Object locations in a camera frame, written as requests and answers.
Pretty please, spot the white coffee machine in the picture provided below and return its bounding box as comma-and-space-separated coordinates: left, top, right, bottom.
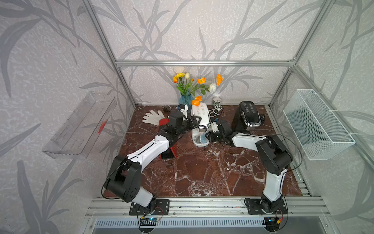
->
191, 102, 211, 147

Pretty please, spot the black coffee machine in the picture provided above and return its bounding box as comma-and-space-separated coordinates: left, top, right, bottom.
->
231, 101, 262, 132

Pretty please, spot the red coffee machine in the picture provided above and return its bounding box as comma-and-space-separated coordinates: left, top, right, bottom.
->
157, 118, 178, 159

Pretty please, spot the colourful striped cloth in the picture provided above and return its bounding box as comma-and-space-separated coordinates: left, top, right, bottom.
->
198, 135, 209, 146

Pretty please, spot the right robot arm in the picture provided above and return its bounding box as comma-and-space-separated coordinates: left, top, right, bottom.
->
205, 119, 293, 207

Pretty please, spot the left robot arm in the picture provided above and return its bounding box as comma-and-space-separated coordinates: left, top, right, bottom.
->
101, 111, 202, 211

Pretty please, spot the white work glove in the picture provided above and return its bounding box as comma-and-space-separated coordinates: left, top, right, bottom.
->
142, 110, 165, 126

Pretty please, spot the small green can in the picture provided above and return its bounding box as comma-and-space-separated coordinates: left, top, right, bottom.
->
212, 97, 222, 108

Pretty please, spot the blue glass vase with flowers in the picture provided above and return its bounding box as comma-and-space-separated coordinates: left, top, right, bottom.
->
172, 73, 223, 106

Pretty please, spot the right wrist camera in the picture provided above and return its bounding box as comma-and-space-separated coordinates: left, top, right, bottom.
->
210, 122, 219, 133

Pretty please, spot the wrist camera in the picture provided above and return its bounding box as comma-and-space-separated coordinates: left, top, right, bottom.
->
178, 104, 188, 118
210, 122, 219, 133

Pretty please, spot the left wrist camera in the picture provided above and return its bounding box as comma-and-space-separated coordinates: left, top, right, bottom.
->
178, 104, 188, 118

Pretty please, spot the white power cable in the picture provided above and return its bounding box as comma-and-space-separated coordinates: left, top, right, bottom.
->
208, 105, 224, 118

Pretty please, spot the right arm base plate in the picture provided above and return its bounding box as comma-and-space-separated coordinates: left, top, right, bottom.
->
244, 197, 288, 215

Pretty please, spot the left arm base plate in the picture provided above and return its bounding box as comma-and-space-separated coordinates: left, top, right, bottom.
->
129, 199, 170, 216

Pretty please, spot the white wire basket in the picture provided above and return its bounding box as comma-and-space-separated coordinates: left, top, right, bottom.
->
283, 89, 355, 160

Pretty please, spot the clear plastic wall shelf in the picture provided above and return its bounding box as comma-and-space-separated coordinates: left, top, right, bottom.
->
42, 92, 117, 160

